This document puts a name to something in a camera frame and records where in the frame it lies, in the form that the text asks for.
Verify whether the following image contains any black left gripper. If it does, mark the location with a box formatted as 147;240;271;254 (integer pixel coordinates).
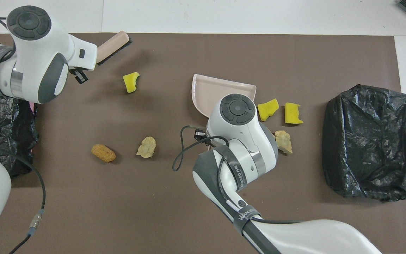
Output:
68;67;89;85

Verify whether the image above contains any beige plastic dustpan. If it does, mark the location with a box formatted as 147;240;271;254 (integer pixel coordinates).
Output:
192;73;257;119

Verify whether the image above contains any beige hand brush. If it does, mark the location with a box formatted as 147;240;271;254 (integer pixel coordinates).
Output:
96;31;132;66

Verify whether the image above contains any yellow sponge piece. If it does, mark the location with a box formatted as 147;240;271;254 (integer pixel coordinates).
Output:
257;98;280;122
284;102;304;125
122;72;140;94

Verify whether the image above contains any bread piece with orange crust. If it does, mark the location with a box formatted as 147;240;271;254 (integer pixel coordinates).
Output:
136;137;157;158

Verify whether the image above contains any brown fried nugget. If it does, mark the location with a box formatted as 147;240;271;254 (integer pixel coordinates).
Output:
91;144;116;163

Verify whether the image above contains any torn bread piece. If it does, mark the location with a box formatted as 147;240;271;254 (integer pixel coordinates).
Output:
275;130;293;155

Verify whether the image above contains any brown table mat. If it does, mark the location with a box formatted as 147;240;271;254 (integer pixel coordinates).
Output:
0;33;406;254

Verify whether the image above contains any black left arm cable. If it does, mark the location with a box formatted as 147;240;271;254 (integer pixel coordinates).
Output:
0;10;47;254

